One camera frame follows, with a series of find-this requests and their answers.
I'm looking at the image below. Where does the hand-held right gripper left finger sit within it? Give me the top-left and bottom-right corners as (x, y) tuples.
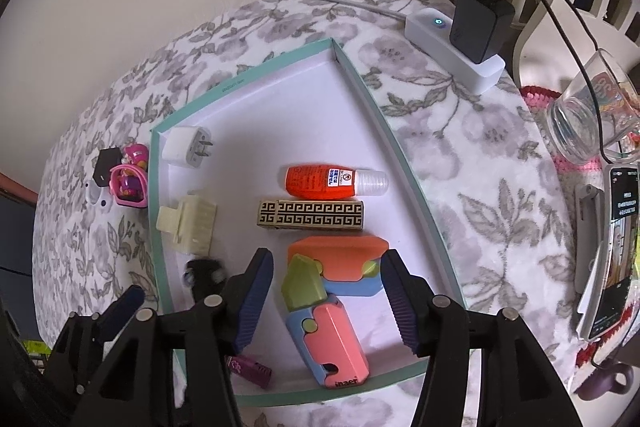
(75, 248), (275, 427)

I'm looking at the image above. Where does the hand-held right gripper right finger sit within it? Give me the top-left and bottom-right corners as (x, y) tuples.
(381, 248), (583, 427)

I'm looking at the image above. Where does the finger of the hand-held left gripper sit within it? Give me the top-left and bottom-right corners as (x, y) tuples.
(49, 313), (94, 402)
(75, 285), (146, 389)

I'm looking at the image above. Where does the black fuzzy hair clip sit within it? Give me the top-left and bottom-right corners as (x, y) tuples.
(184, 258), (225, 303)

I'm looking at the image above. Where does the purple plastic stick toy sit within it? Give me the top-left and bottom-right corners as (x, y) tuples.
(226, 354), (273, 390)

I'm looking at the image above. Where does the salmon blue toy knife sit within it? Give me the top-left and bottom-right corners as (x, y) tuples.
(281, 254), (372, 392)

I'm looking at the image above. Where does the orange blue toy knife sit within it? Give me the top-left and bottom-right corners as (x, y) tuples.
(287, 236), (390, 299)

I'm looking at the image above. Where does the cream hair claw clip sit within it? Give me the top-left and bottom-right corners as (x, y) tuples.
(156, 196), (218, 256)

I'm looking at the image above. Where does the white teal box lid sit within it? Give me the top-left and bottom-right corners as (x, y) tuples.
(148, 38), (468, 408)

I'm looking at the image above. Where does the yellow green box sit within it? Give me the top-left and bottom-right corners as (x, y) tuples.
(22, 339), (51, 358)

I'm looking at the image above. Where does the black gold patterned box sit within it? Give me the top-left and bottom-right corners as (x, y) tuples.
(257, 199), (365, 232)

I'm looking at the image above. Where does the white earbud case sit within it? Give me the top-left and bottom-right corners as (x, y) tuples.
(85, 179), (112, 210)

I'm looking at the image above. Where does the orange white bottle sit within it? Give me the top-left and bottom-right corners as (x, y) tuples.
(284, 164), (389, 200)

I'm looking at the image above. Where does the black charger cube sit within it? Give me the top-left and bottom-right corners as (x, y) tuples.
(91, 147), (123, 186)

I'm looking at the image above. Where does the pink wrist watch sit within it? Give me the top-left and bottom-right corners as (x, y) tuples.
(109, 143), (151, 208)

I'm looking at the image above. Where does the floral blanket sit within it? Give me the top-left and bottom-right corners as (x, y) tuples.
(32, 0), (596, 427)

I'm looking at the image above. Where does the white power adapter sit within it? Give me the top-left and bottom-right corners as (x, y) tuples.
(162, 126), (215, 168)

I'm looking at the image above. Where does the white phone stand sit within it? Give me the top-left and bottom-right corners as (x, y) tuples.
(572, 183), (608, 338)

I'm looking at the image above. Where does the purple mug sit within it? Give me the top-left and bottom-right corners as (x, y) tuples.
(577, 361), (635, 400)

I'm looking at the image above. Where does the smartphone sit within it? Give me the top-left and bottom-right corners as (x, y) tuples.
(582, 164), (640, 340)

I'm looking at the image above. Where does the red pink crochet mat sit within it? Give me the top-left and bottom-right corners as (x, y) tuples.
(520, 84), (640, 383)

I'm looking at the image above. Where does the clear glass cup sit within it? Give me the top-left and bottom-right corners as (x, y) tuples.
(547, 49), (640, 165)

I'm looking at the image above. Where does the white power strip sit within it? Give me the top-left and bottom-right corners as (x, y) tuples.
(404, 8), (506, 95)

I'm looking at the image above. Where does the black plugged charger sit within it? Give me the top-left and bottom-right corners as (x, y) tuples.
(448, 0), (516, 64)

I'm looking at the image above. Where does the orange wooden rail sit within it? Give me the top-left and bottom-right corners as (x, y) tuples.
(0, 171), (40, 204)

